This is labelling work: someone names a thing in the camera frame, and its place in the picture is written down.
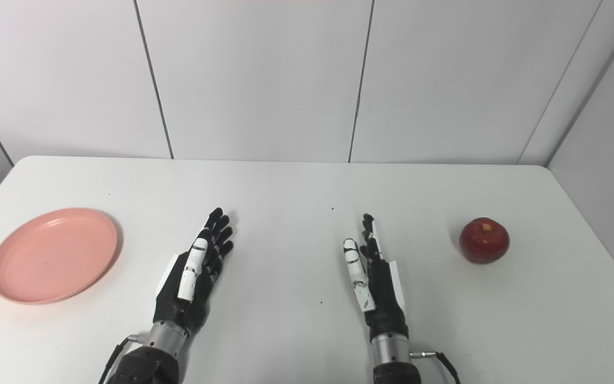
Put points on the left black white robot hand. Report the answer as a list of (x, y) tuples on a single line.
[(171, 304)]

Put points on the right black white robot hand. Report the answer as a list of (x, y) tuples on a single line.
[(384, 298)]

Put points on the red apple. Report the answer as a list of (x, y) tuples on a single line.
[(484, 242)]

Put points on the pink round plate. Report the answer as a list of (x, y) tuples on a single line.
[(51, 256)]

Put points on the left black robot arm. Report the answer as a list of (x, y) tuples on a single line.
[(150, 362)]

